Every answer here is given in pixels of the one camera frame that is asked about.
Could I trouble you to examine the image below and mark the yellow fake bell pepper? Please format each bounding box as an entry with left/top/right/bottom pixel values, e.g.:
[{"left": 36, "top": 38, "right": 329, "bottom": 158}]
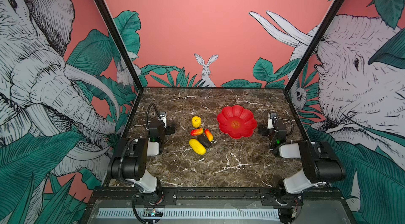
[{"left": 192, "top": 116, "right": 201, "bottom": 129}]

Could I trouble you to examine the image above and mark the red-yellow fake mango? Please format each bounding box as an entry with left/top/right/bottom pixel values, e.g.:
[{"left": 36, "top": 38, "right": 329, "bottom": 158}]
[
  {"left": 190, "top": 128, "right": 204, "bottom": 136},
  {"left": 205, "top": 129, "right": 214, "bottom": 142}
]

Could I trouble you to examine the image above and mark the yellow fake lemon fruit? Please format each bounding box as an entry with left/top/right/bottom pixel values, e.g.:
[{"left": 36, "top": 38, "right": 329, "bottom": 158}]
[{"left": 189, "top": 139, "right": 206, "bottom": 155}]

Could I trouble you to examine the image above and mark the dark fake avocado fruit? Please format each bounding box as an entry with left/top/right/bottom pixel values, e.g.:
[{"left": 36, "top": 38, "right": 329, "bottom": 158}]
[{"left": 197, "top": 134, "right": 212, "bottom": 149}]

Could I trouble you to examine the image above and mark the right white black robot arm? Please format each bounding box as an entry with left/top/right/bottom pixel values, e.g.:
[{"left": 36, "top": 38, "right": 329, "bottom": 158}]
[{"left": 258, "top": 117, "right": 346, "bottom": 207}]

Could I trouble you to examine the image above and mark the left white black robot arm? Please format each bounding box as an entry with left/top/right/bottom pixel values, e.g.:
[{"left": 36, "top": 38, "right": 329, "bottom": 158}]
[{"left": 107, "top": 120, "right": 175, "bottom": 205}]

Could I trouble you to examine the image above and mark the red flower-shaped fruit bowl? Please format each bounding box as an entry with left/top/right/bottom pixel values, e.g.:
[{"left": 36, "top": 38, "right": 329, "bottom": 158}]
[{"left": 217, "top": 105, "right": 257, "bottom": 139}]

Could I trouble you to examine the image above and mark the white ventilation grille strip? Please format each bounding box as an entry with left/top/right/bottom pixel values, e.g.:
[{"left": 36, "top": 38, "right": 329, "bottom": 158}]
[{"left": 96, "top": 208, "right": 279, "bottom": 221}]

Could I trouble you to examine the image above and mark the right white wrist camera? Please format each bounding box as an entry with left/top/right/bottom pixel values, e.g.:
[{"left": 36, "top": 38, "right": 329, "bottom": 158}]
[{"left": 267, "top": 113, "right": 278, "bottom": 130}]

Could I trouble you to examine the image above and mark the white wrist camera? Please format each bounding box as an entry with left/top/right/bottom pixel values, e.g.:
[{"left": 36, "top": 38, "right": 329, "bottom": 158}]
[
  {"left": 267, "top": 113, "right": 278, "bottom": 130},
  {"left": 158, "top": 111, "right": 167, "bottom": 128}
]

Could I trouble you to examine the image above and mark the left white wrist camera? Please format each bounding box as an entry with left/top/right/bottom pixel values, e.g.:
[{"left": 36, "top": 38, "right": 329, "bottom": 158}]
[{"left": 158, "top": 111, "right": 167, "bottom": 128}]

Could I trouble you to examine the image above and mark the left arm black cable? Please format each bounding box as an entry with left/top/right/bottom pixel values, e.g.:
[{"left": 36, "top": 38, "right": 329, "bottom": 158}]
[{"left": 145, "top": 103, "right": 162, "bottom": 130}]

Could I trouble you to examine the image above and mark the black front mounting rail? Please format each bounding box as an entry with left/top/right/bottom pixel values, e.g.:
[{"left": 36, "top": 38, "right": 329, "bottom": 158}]
[{"left": 89, "top": 187, "right": 344, "bottom": 208}]

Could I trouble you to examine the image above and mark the left black frame post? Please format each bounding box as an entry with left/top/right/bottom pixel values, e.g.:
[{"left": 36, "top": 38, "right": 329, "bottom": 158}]
[{"left": 78, "top": 0, "right": 143, "bottom": 91}]

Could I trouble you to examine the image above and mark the black frame post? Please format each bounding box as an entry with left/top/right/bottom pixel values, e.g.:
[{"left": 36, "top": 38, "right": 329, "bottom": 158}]
[
  {"left": 284, "top": 0, "right": 361, "bottom": 92},
  {"left": 78, "top": 0, "right": 143, "bottom": 91}
]

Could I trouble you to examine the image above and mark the right black frame post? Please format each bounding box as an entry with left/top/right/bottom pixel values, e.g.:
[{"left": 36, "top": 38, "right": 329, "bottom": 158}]
[{"left": 284, "top": 0, "right": 361, "bottom": 92}]

